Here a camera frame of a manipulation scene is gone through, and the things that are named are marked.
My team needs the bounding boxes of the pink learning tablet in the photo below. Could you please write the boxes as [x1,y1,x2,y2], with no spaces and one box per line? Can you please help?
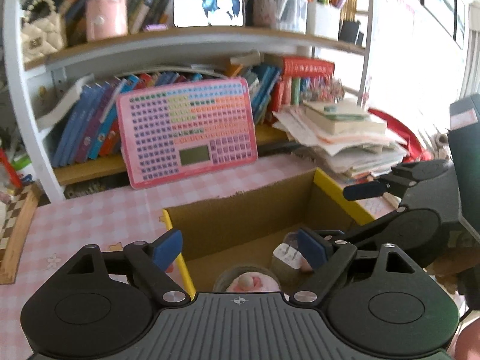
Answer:
[115,77,259,190]

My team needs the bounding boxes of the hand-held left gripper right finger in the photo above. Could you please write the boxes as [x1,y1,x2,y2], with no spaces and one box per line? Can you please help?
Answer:
[292,227,418,304]

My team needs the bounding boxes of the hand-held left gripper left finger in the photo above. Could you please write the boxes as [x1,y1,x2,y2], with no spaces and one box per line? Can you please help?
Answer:
[65,229,188,306]

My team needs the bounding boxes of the yellow cardboard box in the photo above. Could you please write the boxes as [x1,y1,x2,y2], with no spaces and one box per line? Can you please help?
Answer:
[162,168,376,295]

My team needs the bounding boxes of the pink plush toy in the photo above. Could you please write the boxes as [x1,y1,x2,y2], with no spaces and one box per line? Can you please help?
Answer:
[227,273,289,301]

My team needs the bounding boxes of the black pen holder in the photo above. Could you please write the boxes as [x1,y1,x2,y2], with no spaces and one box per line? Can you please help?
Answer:
[339,20,364,44]

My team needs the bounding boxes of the grey tape roll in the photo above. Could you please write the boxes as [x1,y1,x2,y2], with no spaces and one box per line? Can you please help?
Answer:
[213,264,282,293]

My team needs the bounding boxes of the pink checkered tablecloth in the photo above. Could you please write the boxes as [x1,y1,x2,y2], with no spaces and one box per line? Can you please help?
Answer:
[0,154,319,360]

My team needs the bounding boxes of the red boxed book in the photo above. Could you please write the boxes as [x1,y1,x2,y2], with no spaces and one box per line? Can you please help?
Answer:
[268,57,335,122]

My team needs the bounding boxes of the red cloth bag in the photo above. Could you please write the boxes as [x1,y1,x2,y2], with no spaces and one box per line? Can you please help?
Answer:
[369,108,436,163]

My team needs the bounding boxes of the row of colourful books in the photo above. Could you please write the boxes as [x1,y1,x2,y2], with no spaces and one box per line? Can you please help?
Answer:
[50,62,312,167]

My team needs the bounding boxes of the clear pen holder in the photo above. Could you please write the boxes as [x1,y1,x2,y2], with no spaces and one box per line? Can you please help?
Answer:
[277,0,308,34]

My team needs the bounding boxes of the thick beige book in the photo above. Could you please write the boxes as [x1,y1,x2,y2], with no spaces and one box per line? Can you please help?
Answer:
[303,99,388,136]

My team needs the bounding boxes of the white quilted handbag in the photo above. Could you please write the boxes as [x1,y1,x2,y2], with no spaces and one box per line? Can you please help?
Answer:
[20,0,68,62]

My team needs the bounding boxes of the wooden chessboard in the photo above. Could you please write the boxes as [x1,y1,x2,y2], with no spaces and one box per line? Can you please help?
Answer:
[0,184,42,285]

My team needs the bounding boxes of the small purple toy car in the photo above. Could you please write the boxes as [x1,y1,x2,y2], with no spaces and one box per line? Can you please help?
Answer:
[271,232,316,284]

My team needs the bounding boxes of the group of upright books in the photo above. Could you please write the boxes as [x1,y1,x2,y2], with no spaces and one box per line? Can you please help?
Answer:
[125,0,256,32]

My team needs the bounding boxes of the white pen holder box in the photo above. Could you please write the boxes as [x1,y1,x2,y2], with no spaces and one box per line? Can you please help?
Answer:
[305,0,343,40]

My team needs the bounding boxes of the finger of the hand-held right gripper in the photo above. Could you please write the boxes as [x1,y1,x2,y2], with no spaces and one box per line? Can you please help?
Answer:
[343,159,451,202]
[319,208,409,250]

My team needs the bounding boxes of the pink pouch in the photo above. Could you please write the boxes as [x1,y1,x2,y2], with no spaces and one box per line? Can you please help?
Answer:
[86,0,129,42]

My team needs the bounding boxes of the stack of loose papers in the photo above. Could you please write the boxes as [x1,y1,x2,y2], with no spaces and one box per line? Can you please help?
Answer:
[272,99,409,184]

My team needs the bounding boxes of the thick paperback book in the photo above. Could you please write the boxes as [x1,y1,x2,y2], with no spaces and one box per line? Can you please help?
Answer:
[35,74,95,129]

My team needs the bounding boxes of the white bookshelf frame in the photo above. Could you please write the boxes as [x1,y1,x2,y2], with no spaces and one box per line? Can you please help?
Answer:
[0,0,376,203]

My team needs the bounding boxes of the white smartphone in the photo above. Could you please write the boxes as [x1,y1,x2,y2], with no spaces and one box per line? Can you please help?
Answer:
[173,0,245,28]

